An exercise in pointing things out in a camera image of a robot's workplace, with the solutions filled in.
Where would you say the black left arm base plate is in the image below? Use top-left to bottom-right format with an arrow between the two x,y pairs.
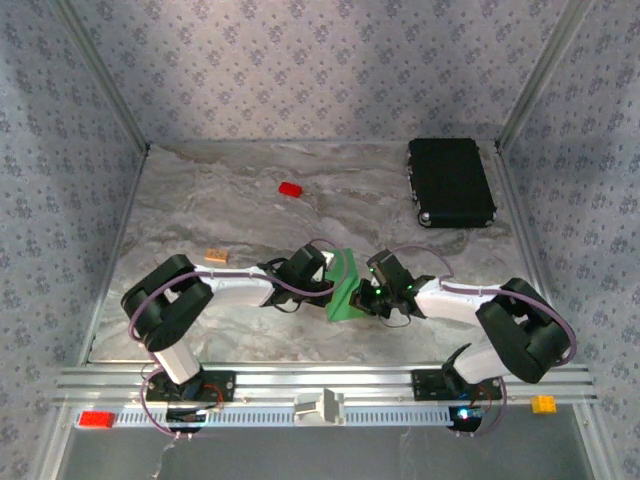
144,370 -> 237,403

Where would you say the aluminium frame leg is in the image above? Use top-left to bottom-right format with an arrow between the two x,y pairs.
573,403 -> 614,480
37,404 -> 76,480

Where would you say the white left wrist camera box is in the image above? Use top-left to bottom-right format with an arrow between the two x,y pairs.
318,251 -> 338,284

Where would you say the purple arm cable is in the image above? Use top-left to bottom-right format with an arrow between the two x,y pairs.
379,244 -> 577,439
128,238 -> 347,440

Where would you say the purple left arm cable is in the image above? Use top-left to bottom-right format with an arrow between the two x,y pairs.
128,238 -> 347,440

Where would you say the controller board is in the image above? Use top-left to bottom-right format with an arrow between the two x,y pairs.
164,407 -> 209,434
447,405 -> 485,434

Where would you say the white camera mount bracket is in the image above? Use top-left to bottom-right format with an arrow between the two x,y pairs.
293,388 -> 346,427

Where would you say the aluminium mounting rail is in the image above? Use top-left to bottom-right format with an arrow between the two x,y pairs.
52,364 -> 599,406

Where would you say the left controller board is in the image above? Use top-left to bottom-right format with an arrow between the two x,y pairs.
164,407 -> 209,434

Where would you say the large red toy brick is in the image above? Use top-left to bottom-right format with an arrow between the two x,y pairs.
78,410 -> 117,429

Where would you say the green paper sheet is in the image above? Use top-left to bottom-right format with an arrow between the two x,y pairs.
324,248 -> 372,323

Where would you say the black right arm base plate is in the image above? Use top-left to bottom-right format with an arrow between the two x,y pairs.
411,369 -> 503,402

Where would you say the aluminium table side rail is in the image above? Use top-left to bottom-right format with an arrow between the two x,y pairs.
497,144 -> 572,365
77,144 -> 151,366

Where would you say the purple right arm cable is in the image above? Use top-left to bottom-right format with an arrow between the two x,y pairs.
379,244 -> 577,439

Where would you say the black hard case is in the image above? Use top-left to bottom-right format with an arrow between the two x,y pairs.
407,138 -> 498,229

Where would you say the aluminium frame post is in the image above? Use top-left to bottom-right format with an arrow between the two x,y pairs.
497,0 -> 599,151

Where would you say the white slotted cable duct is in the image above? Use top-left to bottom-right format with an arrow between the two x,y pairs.
74,405 -> 484,429

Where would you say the right controller board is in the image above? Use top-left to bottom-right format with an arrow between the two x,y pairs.
447,405 -> 485,434

